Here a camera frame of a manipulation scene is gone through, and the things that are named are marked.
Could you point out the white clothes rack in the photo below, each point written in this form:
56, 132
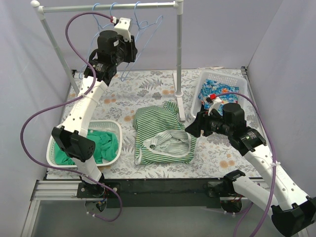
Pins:
177, 4

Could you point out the white right laundry basket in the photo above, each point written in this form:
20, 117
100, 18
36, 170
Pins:
218, 77

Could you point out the blue floral garment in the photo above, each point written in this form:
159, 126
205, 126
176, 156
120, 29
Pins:
213, 87

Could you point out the white laundry basket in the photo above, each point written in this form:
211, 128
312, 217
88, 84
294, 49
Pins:
218, 77
100, 125

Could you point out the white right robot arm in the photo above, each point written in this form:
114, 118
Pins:
291, 209

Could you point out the floral table cloth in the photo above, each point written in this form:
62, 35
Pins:
215, 156

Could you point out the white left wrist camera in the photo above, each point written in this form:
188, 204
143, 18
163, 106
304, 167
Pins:
122, 26

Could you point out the green striped tank top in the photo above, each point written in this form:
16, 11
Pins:
161, 137

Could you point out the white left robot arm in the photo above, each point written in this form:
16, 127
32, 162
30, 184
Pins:
73, 142

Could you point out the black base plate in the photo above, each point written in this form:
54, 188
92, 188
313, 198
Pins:
183, 192

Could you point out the white left laundry basket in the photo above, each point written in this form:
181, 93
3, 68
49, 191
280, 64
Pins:
100, 125

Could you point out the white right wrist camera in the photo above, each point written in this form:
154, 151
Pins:
215, 103

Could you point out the green shirt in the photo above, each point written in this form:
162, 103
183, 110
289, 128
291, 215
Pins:
106, 148

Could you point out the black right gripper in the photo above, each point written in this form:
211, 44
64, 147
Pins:
199, 124

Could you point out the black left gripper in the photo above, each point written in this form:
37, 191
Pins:
133, 49

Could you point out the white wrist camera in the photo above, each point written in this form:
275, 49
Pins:
215, 103
122, 26

